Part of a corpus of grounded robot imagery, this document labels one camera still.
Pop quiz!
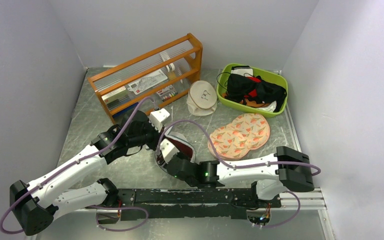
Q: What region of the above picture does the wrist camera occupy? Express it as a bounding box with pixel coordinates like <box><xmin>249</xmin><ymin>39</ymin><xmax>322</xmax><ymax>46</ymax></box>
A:
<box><xmin>157</xmin><ymin>138</ymin><xmax>180</xmax><ymax>166</ymax></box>
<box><xmin>148</xmin><ymin>108</ymin><xmax>171</xmax><ymax>132</ymax></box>

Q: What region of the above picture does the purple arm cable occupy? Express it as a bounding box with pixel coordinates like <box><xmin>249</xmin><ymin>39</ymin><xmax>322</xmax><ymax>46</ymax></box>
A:
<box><xmin>157</xmin><ymin>119</ymin><xmax>322</xmax><ymax>229</ymax></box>
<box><xmin>0</xmin><ymin>96</ymin><xmax>155</xmax><ymax>235</ymax></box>

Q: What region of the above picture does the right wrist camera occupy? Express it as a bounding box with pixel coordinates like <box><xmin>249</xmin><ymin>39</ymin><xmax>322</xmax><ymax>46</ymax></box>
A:
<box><xmin>157</xmin><ymin>138</ymin><xmax>180</xmax><ymax>166</ymax></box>

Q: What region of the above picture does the white clip on rack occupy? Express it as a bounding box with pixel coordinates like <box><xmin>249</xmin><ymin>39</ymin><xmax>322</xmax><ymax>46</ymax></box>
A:
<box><xmin>165</xmin><ymin>63</ymin><xmax>176</xmax><ymax>72</ymax></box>

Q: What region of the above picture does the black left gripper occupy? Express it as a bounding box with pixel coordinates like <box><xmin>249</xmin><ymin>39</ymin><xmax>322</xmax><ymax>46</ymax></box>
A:
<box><xmin>128</xmin><ymin>117</ymin><xmax>167</xmax><ymax>151</ymax></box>

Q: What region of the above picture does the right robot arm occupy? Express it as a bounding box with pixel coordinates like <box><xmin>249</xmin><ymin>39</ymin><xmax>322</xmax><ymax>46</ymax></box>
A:
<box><xmin>164</xmin><ymin>146</ymin><xmax>315</xmax><ymax>207</ymax></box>

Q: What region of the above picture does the clear plastic package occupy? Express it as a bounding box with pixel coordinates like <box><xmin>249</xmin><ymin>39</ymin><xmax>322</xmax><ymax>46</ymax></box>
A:
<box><xmin>126</xmin><ymin>69</ymin><xmax>168</xmax><ymax>95</ymax></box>

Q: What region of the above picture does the green box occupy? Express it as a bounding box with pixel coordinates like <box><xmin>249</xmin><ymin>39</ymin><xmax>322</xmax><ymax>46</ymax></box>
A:
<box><xmin>102</xmin><ymin>86</ymin><xmax>129</xmax><ymax>105</ymax></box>

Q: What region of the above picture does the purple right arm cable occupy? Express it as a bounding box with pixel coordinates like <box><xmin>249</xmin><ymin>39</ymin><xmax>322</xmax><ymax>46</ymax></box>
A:
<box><xmin>157</xmin><ymin>119</ymin><xmax>322</xmax><ymax>229</ymax></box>

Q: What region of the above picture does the colourful marker pack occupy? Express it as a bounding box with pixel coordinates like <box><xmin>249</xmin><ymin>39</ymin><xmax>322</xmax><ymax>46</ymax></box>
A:
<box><xmin>156</xmin><ymin>85</ymin><xmax>178</xmax><ymax>102</ymax></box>

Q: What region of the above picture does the orange wooden rack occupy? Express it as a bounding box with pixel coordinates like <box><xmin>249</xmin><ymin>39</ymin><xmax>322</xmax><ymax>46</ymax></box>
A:
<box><xmin>88</xmin><ymin>33</ymin><xmax>203</xmax><ymax>123</ymax></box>

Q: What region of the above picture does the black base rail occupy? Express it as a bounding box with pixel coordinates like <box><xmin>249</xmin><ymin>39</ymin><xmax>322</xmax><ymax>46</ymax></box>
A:
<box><xmin>99</xmin><ymin>187</ymin><xmax>282</xmax><ymax>221</ymax></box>

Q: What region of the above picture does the black clothing pile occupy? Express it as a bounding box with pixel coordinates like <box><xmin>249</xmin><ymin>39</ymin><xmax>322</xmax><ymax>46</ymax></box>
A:
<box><xmin>223</xmin><ymin>74</ymin><xmax>287</xmax><ymax>113</ymax></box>

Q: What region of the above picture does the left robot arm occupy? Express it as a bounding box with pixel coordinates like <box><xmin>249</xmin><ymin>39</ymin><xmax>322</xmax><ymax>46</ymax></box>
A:
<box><xmin>6</xmin><ymin>108</ymin><xmax>170</xmax><ymax>236</ymax></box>

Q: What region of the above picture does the cream round laundry bag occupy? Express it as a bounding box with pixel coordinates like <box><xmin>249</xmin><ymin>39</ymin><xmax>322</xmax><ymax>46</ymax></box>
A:
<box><xmin>186</xmin><ymin>80</ymin><xmax>218</xmax><ymax>117</ymax></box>

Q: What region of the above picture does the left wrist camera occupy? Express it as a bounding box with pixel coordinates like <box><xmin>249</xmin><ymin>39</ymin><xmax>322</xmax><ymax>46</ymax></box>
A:
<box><xmin>148</xmin><ymin>108</ymin><xmax>171</xmax><ymax>132</ymax></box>

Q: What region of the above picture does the green plastic basin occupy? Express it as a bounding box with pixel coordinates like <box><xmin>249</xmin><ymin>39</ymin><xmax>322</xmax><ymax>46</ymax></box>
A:
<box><xmin>216</xmin><ymin>63</ymin><xmax>288</xmax><ymax>118</ymax></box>

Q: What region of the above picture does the white mesh laundry bag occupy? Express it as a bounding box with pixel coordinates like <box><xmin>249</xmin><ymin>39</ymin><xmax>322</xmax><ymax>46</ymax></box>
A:
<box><xmin>155</xmin><ymin>128</ymin><xmax>196</xmax><ymax>173</ymax></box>

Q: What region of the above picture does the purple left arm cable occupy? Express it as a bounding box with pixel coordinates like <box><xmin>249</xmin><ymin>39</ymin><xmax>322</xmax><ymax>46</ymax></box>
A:
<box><xmin>0</xmin><ymin>96</ymin><xmax>155</xmax><ymax>235</ymax></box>

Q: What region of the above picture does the white folded garment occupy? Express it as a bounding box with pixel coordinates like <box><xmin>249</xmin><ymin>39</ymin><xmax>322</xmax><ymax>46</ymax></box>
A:
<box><xmin>230</xmin><ymin>65</ymin><xmax>254</xmax><ymax>77</ymax></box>

